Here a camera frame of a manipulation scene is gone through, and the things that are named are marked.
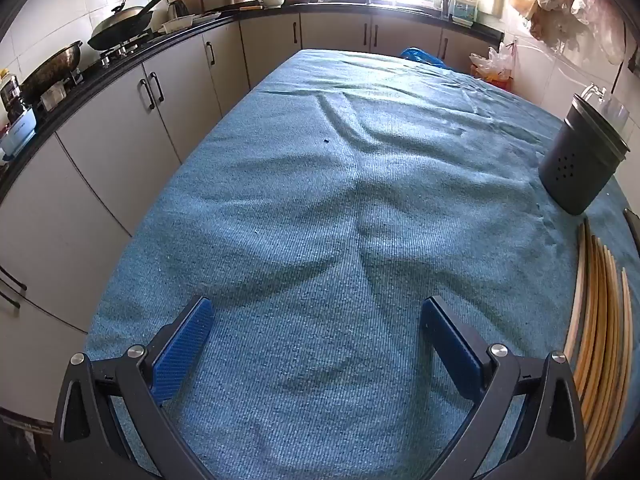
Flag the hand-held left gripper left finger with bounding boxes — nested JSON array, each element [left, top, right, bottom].
[[50, 295, 217, 480]]

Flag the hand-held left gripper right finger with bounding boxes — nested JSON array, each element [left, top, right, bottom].
[[421, 295, 587, 480]]

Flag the bundle of wooden chopsticks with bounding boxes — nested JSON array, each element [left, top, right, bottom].
[[562, 217, 635, 480]]

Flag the grey perforated utensil holder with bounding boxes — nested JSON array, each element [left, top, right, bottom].
[[538, 92, 631, 216]]

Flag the blue terry table cloth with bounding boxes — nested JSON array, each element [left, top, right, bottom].
[[85, 49, 640, 480]]

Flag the black smartphone brown case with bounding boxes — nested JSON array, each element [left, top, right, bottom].
[[623, 208, 640, 248]]

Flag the beige kitchen base cabinets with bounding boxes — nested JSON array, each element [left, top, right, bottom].
[[0, 10, 501, 426]]

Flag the small white appliance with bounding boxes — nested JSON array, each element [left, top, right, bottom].
[[0, 107, 38, 161]]

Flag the small white box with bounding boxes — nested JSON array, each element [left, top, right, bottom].
[[40, 84, 68, 111]]

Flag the clear bag orange contents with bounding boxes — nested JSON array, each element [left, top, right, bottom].
[[469, 42, 517, 92]]

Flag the clear glass mug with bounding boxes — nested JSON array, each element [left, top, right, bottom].
[[580, 82, 632, 141]]

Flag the blue plastic bag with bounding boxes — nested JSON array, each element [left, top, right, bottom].
[[400, 46, 458, 71]]

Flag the gas stove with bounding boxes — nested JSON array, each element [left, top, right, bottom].
[[75, 30, 156, 68]]

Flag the steel wok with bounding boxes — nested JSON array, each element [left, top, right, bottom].
[[17, 41, 83, 103]]

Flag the black kitchen countertop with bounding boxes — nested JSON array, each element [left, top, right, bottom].
[[0, 0, 505, 201]]

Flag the white food container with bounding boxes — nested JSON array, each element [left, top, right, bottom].
[[160, 15, 197, 33]]

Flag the dish soap bottle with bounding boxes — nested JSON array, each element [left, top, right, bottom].
[[450, 0, 478, 26]]

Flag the black wok with handle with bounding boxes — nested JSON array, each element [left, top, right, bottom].
[[87, 0, 168, 52]]

